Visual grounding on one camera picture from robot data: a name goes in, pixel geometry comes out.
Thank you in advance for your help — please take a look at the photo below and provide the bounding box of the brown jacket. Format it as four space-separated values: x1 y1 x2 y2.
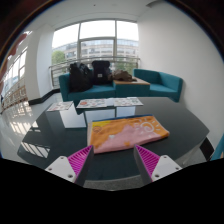
112 69 138 83

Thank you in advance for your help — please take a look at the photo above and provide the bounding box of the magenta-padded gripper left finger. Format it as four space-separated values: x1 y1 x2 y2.
44 144 95 187

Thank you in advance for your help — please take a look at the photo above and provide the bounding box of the yellow orange pink cartoon towel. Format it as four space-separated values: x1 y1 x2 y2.
87 114 171 155

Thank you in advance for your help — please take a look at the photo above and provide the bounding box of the metal window railing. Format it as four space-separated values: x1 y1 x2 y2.
48 56 141 89

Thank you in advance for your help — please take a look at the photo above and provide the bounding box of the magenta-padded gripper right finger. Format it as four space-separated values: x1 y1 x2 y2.
133 143 183 186

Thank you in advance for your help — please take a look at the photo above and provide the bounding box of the small black backpack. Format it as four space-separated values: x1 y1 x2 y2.
91 60 113 86

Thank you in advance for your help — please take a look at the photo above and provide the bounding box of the large black backpack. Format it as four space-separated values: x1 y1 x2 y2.
68 62 94 94

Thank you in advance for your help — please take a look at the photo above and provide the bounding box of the teal chair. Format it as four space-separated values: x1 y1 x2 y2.
210 133 224 162

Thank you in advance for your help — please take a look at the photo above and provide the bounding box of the teal wood-topped corner table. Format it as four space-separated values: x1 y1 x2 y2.
112 77 151 99

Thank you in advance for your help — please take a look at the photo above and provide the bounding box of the printed sticker sheet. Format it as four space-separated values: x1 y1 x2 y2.
113 96 145 108
46 101 75 112
76 98 109 110

